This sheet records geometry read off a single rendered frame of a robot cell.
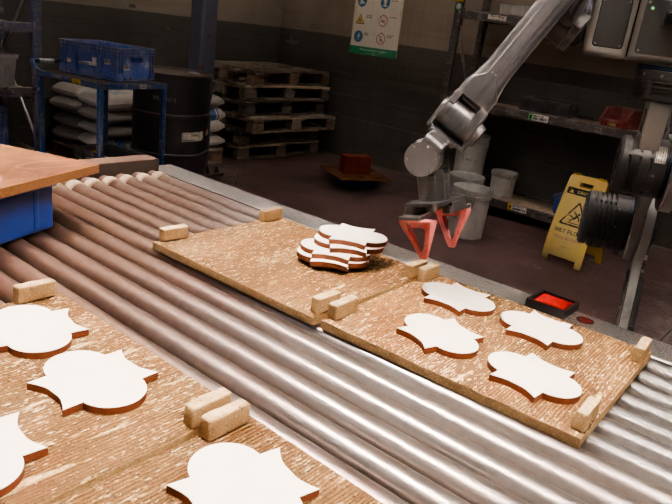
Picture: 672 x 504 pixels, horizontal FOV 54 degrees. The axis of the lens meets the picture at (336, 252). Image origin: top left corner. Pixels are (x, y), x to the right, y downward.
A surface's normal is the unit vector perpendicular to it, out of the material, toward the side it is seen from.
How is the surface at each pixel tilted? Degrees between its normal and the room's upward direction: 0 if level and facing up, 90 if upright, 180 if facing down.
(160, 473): 0
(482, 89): 79
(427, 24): 90
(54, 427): 0
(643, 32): 90
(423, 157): 88
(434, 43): 90
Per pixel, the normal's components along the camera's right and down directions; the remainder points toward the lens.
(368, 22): -0.64, 0.18
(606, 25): -0.34, 0.27
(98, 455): 0.12, -0.94
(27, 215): 0.94, 0.22
